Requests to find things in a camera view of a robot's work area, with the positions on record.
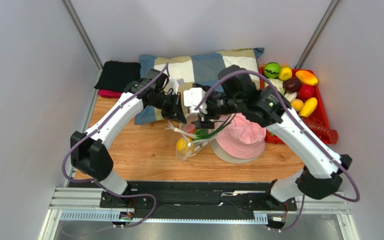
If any white radish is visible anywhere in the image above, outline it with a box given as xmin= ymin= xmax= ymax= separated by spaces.
xmin=283 ymin=92 xmax=298 ymax=102

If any pink folded cloth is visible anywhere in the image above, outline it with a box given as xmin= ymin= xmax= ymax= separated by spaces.
xmin=97 ymin=89 xmax=122 ymax=99

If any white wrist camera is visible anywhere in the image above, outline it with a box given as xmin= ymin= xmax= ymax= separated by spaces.
xmin=168 ymin=77 xmax=185 ymax=95
xmin=183 ymin=87 xmax=208 ymax=115

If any red tomato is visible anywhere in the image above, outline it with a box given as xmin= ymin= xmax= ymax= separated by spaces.
xmin=297 ymin=84 xmax=315 ymax=101

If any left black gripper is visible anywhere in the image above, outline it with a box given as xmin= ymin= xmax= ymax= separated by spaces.
xmin=149 ymin=91 xmax=187 ymax=125

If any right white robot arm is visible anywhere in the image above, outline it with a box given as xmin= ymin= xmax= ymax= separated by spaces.
xmin=183 ymin=65 xmax=352 ymax=202

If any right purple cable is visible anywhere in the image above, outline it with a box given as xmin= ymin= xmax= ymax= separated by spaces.
xmin=191 ymin=69 xmax=361 ymax=233

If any orange small fruit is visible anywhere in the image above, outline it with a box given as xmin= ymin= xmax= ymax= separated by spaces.
xmin=290 ymin=98 xmax=304 ymax=112

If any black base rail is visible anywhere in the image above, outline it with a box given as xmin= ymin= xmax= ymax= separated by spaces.
xmin=97 ymin=181 xmax=305 ymax=221

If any orange yellow mango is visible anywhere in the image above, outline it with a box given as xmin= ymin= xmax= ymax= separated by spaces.
xmin=295 ymin=70 xmax=319 ymax=86

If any red apple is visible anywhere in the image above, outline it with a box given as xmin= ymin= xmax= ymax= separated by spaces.
xmin=187 ymin=128 xmax=197 ymax=134

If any checkered blue beige pillow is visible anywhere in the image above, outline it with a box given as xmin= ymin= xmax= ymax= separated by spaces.
xmin=134 ymin=47 xmax=265 ymax=126

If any pink bucket hat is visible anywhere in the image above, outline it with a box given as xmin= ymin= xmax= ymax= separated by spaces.
xmin=209 ymin=113 xmax=267 ymax=164

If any aluminium frame post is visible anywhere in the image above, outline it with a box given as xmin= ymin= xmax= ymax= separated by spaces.
xmin=60 ymin=0 xmax=103 ymax=73
xmin=294 ymin=0 xmax=342 ymax=69

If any yellow lemon top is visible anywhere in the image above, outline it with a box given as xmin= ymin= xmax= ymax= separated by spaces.
xmin=277 ymin=66 xmax=293 ymax=81

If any green watermelon ball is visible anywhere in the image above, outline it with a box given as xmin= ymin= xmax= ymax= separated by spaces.
xmin=263 ymin=62 xmax=281 ymax=79

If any dark purple fruit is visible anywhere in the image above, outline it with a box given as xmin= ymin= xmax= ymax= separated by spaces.
xmin=283 ymin=77 xmax=302 ymax=93

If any yellow banana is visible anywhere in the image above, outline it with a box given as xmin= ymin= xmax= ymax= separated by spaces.
xmin=298 ymin=97 xmax=318 ymax=118

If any purple cable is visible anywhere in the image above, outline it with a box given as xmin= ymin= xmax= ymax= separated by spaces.
xmin=61 ymin=62 xmax=170 ymax=231
xmin=191 ymin=69 xmax=361 ymax=233

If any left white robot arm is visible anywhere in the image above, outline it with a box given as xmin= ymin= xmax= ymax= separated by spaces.
xmin=66 ymin=67 xmax=186 ymax=196

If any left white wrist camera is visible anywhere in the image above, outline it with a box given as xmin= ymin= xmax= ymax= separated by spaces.
xmin=168 ymin=77 xmax=185 ymax=95

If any black folded cloth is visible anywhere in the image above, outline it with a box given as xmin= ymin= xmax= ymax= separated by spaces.
xmin=94 ymin=60 xmax=141 ymax=93

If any green avocado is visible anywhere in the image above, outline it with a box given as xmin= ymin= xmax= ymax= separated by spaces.
xmin=194 ymin=128 xmax=208 ymax=139

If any right aluminium frame post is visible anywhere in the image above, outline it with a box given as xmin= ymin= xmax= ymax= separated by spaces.
xmin=294 ymin=0 xmax=342 ymax=69

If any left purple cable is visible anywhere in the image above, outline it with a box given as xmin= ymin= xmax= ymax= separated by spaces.
xmin=61 ymin=62 xmax=170 ymax=231

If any red toy lobster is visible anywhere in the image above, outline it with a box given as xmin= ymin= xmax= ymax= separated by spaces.
xmin=301 ymin=117 xmax=339 ymax=145

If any clear dotted zip bag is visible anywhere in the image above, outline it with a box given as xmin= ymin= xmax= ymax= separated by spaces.
xmin=175 ymin=139 xmax=214 ymax=161

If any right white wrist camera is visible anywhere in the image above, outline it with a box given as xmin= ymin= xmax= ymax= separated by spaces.
xmin=183 ymin=87 xmax=208 ymax=115

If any yellow apple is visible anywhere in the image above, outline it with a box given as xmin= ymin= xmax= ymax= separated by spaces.
xmin=176 ymin=137 xmax=192 ymax=155

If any left aluminium frame post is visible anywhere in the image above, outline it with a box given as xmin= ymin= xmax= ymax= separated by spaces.
xmin=60 ymin=0 xmax=103 ymax=73

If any red plastic tray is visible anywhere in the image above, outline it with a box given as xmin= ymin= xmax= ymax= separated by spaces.
xmin=259 ymin=64 xmax=331 ymax=145

